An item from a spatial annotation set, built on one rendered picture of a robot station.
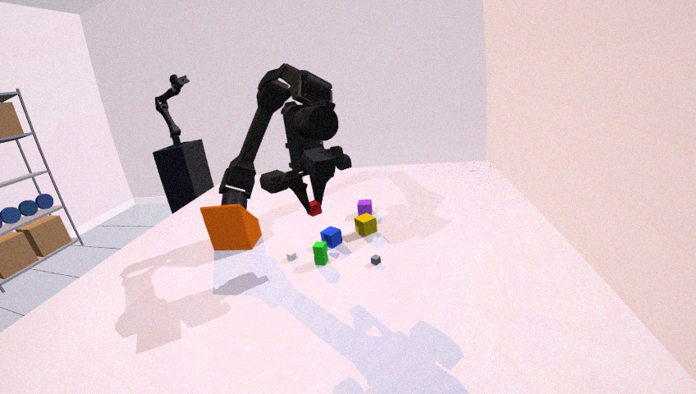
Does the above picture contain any yellow cube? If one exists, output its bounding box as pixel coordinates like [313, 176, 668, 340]
[354, 213, 378, 237]

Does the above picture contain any purple cube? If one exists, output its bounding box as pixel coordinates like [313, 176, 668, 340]
[357, 199, 373, 216]

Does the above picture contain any blue block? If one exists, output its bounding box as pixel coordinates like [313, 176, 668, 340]
[320, 226, 343, 249]

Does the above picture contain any red block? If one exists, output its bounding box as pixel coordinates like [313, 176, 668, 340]
[306, 200, 322, 217]

